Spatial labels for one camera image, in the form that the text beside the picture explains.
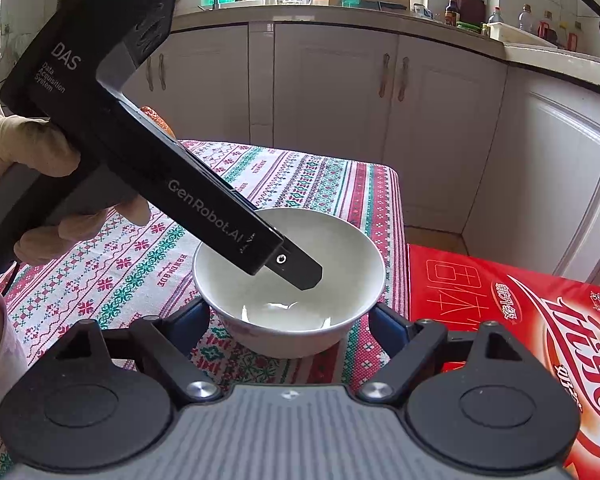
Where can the white pink floral bowl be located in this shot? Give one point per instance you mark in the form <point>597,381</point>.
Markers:
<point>330,260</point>

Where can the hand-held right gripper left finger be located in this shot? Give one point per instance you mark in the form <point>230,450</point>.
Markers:
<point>195,321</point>

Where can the red cardboard box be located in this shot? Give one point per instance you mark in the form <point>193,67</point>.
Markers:
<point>460,290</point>

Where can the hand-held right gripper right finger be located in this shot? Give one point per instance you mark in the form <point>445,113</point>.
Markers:
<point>391,321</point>

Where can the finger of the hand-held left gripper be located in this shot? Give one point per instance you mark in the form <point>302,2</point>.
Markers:
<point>300,270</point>

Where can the person's left hand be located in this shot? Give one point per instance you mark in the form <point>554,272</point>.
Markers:
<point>25,142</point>

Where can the condiment bottle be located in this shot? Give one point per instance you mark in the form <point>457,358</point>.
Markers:
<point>572,36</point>
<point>547,27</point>
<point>525,17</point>

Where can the white plastic tray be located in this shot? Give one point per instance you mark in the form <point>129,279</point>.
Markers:
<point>517,36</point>

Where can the clear bottle red cap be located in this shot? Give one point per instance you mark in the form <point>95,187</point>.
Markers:
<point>495,16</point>

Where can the red green patterned tablecloth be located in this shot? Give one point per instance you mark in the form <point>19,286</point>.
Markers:
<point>305,180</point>

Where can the dark soy sauce bottle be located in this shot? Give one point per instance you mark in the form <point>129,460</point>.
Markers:
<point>451,10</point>

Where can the dark red knife block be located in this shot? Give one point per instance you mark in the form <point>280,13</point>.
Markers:
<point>472,2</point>

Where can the bumpy orange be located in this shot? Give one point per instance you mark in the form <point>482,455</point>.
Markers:
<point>157,117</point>

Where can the white kitchen cabinet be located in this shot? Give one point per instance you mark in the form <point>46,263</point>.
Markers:
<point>330,110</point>

